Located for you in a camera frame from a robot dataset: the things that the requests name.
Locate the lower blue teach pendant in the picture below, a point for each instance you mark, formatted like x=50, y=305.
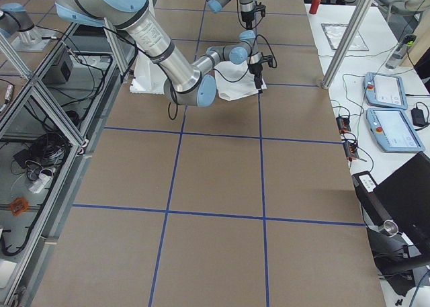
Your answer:
x=393, y=131

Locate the white power strip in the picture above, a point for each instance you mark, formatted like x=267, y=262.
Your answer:
x=38, y=185

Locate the white long-sleeve printed shirt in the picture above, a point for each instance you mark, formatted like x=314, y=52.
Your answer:
x=234, y=81

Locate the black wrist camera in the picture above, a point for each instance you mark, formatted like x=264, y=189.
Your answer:
x=270, y=60
x=260, y=9

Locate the orange circuit adapter board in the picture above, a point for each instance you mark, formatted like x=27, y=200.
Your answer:
x=343, y=124

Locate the grey control box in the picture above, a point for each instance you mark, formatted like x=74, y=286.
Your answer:
x=61, y=69

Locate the upper blue teach pendant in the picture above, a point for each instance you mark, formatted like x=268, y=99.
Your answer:
x=385, y=90

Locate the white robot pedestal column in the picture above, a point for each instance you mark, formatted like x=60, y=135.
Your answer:
x=148, y=77

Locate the orange tool on floor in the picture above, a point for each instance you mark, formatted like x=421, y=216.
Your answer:
x=18, y=206

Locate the small metal cup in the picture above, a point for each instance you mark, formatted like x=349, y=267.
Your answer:
x=389, y=228

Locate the black laptop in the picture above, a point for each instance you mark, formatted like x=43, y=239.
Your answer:
x=402, y=197

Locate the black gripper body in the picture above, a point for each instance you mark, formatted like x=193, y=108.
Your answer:
x=247, y=17
x=256, y=68

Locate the aluminium frame post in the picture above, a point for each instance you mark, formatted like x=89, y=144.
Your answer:
x=355, y=21

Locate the black power adapter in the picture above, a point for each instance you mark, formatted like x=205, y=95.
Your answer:
x=418, y=117

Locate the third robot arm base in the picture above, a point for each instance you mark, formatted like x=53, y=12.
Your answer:
x=15, y=20

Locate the blue teach pendant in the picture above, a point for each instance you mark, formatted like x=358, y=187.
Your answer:
x=393, y=131
x=385, y=90

